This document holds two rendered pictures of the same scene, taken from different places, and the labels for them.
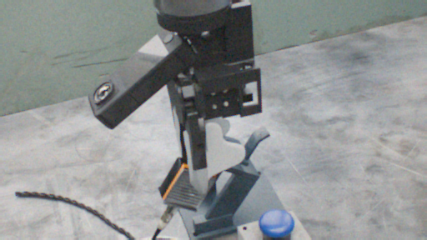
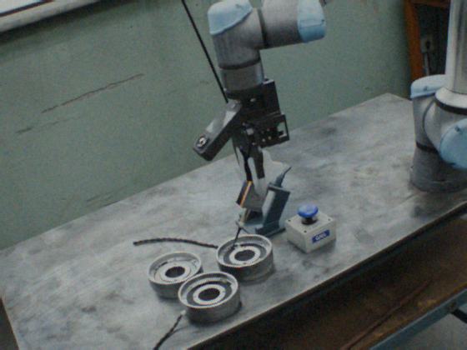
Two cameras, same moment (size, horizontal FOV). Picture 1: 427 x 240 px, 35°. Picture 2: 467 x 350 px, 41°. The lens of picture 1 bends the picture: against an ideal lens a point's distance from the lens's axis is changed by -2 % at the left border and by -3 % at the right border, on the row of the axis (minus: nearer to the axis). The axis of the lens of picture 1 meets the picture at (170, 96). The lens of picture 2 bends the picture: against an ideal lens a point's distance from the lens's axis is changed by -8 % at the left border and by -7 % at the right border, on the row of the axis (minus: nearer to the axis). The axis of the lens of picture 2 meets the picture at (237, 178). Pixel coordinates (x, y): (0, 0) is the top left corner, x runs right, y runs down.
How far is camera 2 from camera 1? 55 cm
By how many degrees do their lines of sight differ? 11
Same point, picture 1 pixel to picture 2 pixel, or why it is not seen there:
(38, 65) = (76, 208)
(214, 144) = (267, 163)
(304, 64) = (296, 141)
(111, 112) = (209, 150)
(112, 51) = (130, 188)
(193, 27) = (248, 94)
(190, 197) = (256, 202)
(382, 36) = (341, 117)
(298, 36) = not seen: hidden behind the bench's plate
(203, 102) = (258, 137)
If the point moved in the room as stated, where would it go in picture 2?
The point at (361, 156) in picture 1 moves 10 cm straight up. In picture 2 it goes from (345, 180) to (340, 139)
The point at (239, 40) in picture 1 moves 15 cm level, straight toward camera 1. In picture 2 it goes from (271, 101) to (291, 132)
